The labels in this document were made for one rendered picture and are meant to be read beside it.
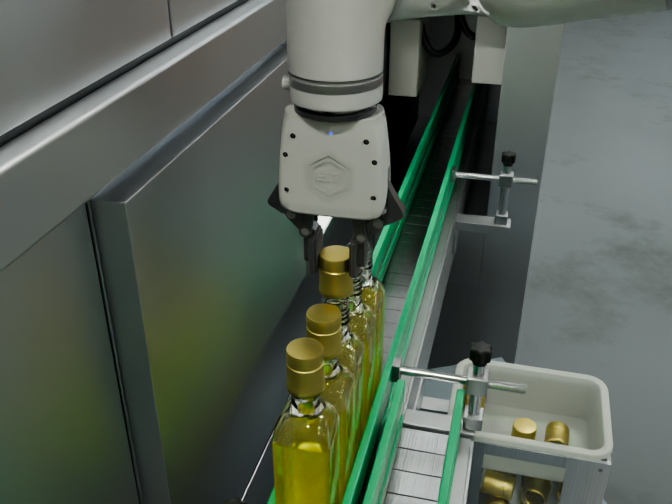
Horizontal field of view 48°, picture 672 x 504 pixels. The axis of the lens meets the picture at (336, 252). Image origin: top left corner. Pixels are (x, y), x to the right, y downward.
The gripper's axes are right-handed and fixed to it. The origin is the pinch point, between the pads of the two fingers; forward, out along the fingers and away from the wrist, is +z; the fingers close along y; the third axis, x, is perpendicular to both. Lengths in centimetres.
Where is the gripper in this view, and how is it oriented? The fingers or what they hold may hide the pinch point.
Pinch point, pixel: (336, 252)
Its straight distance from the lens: 76.1
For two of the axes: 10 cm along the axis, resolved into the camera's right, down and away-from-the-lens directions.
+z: 0.0, 8.7, 5.0
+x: 2.3, -4.8, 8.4
